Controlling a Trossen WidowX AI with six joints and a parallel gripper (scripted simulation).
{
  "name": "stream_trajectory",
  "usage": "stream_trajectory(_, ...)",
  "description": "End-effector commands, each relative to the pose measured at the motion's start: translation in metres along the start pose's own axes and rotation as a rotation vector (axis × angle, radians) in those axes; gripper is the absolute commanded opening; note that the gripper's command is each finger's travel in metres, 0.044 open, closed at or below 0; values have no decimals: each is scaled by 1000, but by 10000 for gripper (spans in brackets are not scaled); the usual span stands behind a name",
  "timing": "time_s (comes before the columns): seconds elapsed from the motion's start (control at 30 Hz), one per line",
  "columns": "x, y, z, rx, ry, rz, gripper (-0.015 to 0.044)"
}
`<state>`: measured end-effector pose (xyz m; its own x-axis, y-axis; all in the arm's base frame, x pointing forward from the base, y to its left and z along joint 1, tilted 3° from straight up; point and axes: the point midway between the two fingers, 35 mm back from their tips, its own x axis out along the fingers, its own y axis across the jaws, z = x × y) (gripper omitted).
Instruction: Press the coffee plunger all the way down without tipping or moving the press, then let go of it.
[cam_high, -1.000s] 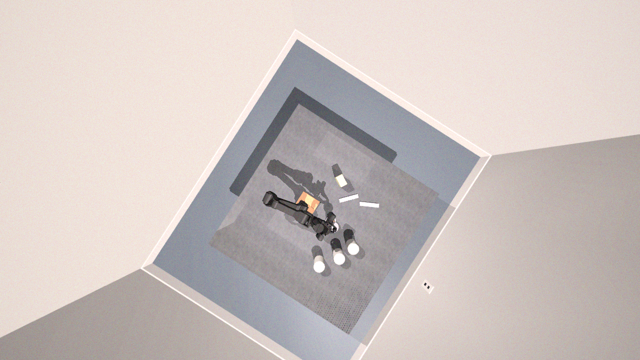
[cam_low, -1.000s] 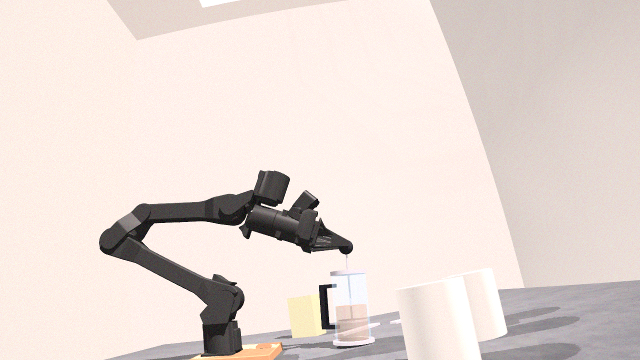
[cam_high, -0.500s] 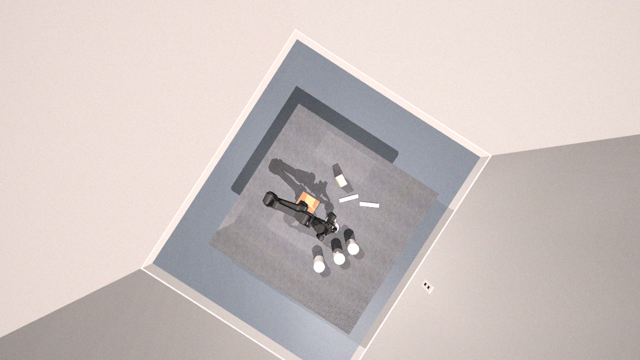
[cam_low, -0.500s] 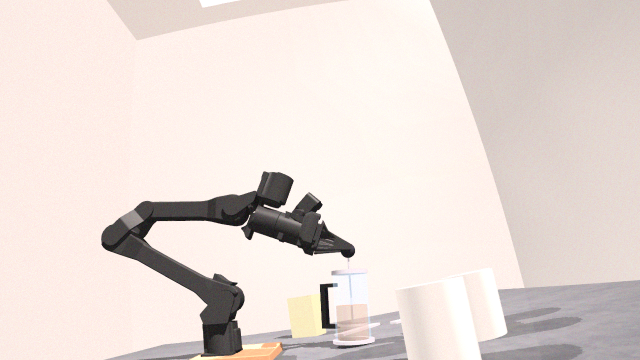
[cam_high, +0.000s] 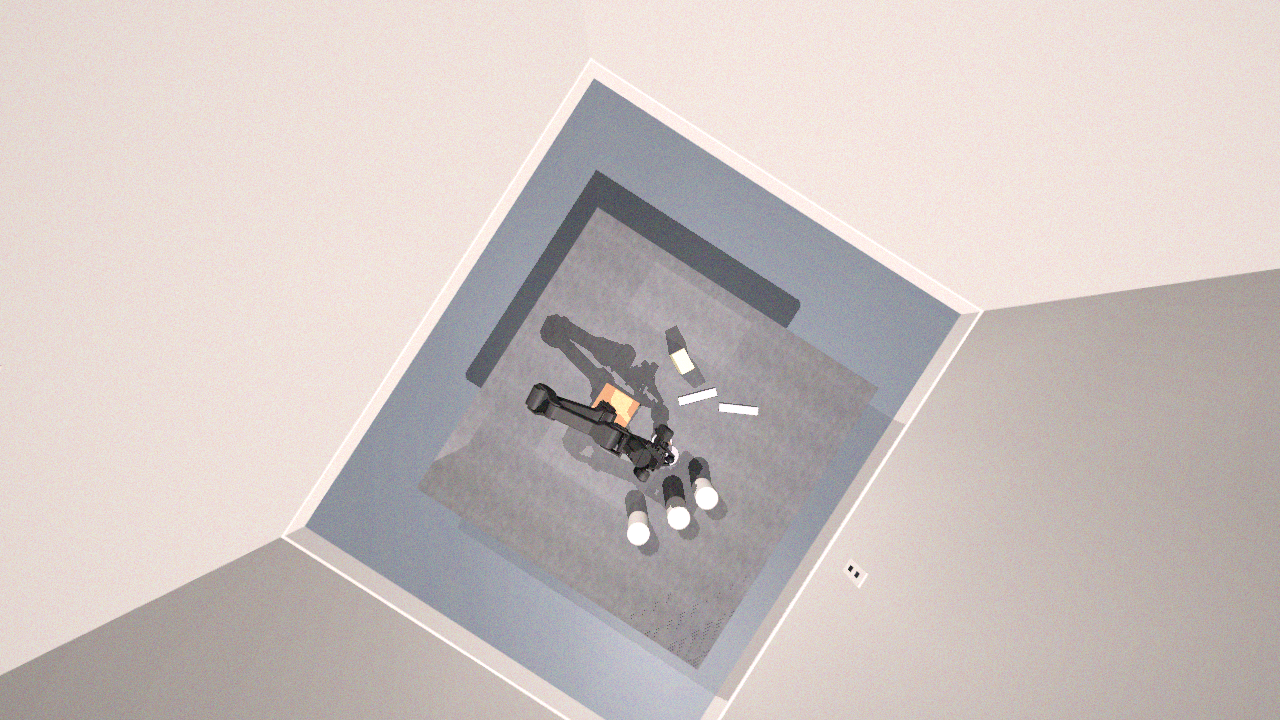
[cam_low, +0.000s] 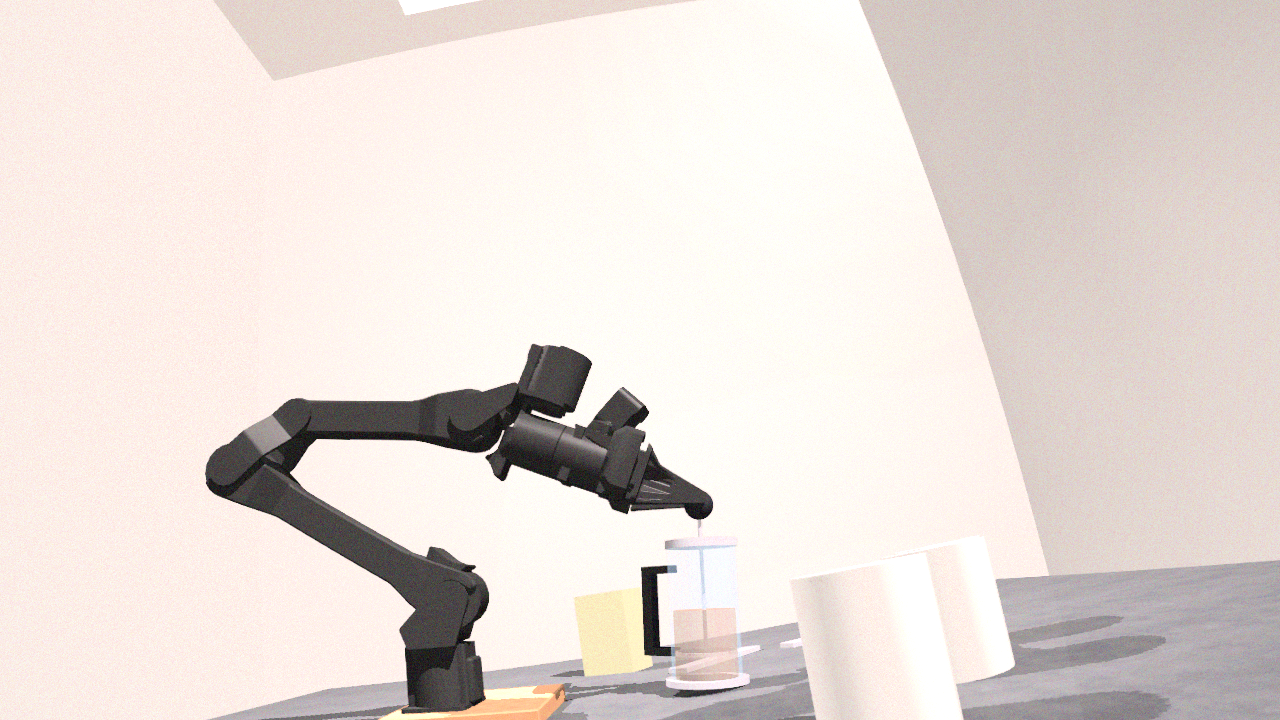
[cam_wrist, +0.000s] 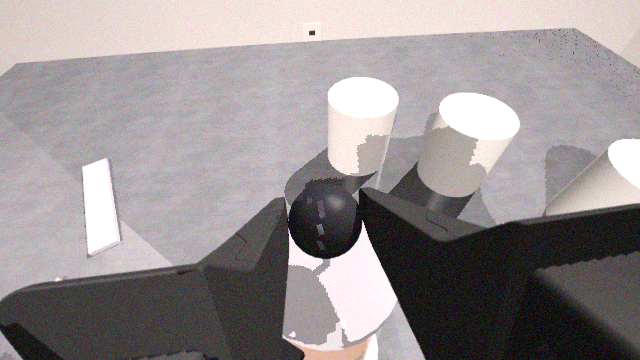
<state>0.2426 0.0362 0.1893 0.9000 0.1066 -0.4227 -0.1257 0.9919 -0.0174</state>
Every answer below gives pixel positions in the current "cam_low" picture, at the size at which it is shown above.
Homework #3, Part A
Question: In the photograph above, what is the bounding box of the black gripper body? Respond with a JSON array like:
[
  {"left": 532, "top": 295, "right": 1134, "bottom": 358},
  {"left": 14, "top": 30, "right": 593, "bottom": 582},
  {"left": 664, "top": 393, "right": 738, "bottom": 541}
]
[{"left": 550, "top": 425, "right": 646, "bottom": 514}]

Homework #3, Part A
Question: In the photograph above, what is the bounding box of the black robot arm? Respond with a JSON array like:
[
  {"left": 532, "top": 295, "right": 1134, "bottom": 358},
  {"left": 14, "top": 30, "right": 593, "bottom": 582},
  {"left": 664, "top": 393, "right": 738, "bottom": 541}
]
[{"left": 205, "top": 343, "right": 593, "bottom": 714}]

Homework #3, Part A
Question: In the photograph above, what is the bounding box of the glass french press with black knob plunger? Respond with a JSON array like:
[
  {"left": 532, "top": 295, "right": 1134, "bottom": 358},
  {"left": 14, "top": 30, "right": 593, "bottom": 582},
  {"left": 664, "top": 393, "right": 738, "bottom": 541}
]
[{"left": 641, "top": 493, "right": 750, "bottom": 691}]

